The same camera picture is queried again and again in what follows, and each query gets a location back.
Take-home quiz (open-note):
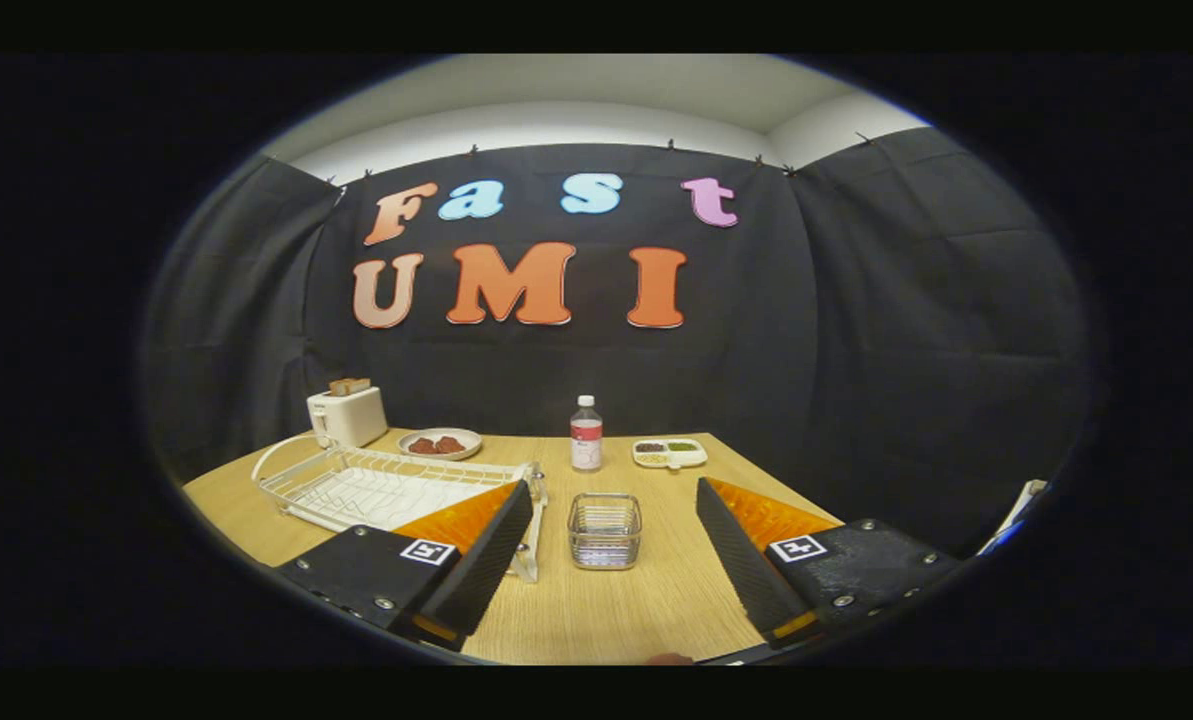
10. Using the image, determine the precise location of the white toaster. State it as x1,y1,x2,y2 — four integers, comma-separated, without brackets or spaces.
307,386,389,450

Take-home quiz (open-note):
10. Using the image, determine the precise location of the black backdrop cloth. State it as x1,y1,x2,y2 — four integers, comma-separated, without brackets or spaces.
141,125,1092,556

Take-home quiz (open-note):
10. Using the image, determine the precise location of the white wire dish rack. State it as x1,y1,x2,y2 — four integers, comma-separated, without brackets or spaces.
252,433,549,584

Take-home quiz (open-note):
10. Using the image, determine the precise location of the white and blue object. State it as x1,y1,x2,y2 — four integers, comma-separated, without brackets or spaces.
976,479,1049,556

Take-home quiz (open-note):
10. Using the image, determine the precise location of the metal wire basket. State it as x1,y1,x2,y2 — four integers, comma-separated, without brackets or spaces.
568,492,643,571

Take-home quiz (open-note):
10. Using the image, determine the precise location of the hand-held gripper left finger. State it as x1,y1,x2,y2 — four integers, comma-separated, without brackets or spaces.
276,480,535,653

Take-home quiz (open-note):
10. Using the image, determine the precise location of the beige plate with meat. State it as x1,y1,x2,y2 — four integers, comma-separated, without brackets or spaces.
397,428,483,462

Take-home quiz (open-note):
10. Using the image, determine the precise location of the clear plastic bottle red label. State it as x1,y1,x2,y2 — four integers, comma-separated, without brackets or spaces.
570,395,604,473

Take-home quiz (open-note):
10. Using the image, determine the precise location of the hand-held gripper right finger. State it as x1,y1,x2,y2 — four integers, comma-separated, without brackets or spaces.
696,477,962,649

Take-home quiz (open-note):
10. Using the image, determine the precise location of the white divided bean tray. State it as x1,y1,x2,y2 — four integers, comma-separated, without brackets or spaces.
632,438,709,470

